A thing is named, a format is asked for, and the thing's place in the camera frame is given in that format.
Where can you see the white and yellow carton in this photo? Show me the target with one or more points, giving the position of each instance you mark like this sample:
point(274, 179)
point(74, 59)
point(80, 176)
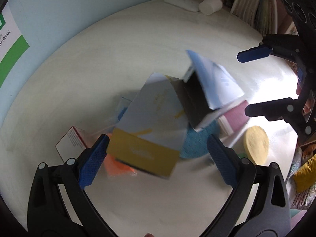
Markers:
point(151, 133)

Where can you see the patterned bed blanket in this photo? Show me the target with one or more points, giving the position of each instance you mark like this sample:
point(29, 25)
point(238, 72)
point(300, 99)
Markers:
point(304, 151)

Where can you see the yellow pillow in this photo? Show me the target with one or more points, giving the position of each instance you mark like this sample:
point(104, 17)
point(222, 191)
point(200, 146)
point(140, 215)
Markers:
point(304, 178)

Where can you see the wooden bookshelf with books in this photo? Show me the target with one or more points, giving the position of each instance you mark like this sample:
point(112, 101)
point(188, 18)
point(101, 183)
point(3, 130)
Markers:
point(265, 16)

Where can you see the pink and white box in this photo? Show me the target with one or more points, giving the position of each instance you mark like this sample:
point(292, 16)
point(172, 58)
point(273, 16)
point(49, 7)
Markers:
point(233, 120)

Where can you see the blue round cloth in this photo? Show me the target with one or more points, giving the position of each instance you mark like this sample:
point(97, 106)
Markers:
point(195, 143)

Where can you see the orange paper scrap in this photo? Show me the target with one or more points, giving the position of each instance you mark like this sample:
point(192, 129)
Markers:
point(116, 168)

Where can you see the blue and white box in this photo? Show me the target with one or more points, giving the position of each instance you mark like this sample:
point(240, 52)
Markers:
point(206, 91)

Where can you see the white tissue roll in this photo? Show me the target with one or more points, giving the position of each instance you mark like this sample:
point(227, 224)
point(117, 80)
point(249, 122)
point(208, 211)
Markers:
point(208, 7)

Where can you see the red and white small box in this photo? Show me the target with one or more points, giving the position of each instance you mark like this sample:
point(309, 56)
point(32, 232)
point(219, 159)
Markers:
point(74, 142)

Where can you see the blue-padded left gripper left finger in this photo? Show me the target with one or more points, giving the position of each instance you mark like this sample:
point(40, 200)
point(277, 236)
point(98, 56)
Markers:
point(58, 204)

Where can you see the green and white wall poster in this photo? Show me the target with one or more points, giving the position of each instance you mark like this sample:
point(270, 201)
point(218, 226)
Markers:
point(12, 43)

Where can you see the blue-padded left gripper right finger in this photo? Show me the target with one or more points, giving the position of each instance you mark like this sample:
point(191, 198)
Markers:
point(270, 212)

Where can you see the white desk lamp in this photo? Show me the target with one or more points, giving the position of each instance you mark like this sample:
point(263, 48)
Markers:
point(189, 5)

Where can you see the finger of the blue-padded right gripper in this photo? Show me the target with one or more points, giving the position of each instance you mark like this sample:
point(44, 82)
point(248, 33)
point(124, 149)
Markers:
point(272, 110)
point(253, 54)

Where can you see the yellow round sponge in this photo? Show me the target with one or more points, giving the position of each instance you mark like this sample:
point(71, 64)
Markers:
point(256, 145)

